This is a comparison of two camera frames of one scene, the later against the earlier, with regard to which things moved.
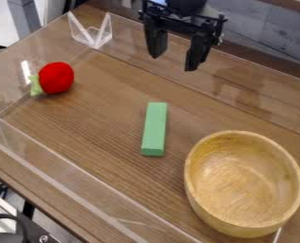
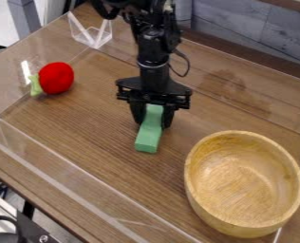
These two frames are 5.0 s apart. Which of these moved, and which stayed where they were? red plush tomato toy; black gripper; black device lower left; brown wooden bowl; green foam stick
Moved: black gripper; green foam stick
Stayed: red plush tomato toy; black device lower left; brown wooden bowl
